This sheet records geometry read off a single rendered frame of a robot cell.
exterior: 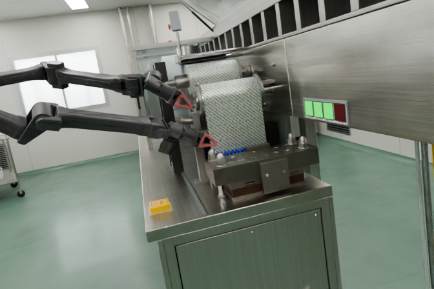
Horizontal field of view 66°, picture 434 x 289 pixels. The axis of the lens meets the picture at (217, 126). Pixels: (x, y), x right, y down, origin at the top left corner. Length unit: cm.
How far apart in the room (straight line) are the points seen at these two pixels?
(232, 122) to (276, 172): 28
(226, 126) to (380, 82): 65
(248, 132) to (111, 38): 573
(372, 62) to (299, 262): 75
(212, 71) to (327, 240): 86
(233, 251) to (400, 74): 75
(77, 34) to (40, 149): 228
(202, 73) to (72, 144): 565
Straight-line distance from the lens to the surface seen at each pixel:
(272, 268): 130
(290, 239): 128
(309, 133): 164
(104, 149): 699
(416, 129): 85
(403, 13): 84
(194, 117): 139
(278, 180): 122
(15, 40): 719
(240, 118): 136
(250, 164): 119
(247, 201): 120
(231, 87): 135
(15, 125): 116
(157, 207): 123
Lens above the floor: 136
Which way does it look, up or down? 9 degrees down
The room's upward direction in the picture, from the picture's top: 9 degrees counter-clockwise
